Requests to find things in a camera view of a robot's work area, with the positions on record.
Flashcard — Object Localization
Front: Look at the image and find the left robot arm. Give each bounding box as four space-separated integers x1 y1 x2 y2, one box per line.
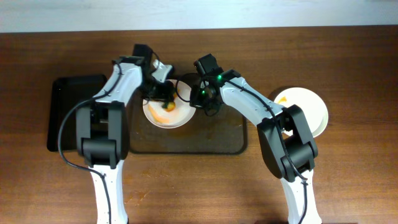
74 55 173 223

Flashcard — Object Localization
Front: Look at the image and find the brown serving tray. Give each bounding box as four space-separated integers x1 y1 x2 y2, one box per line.
128 91 248 155

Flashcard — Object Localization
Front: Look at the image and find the black sponge tray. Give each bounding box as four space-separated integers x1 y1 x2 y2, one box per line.
46 73 108 152

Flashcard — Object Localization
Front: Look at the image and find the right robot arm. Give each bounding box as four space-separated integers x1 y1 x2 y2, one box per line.
190 69 322 223

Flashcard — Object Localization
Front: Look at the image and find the cream plate with sauce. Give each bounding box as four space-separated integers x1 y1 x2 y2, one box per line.
142 81 196 129

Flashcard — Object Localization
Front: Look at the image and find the white plate with sauce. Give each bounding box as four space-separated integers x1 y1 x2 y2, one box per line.
273 87 329 138

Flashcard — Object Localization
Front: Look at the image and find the orange green sponge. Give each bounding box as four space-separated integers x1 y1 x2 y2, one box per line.
161 101 175 112

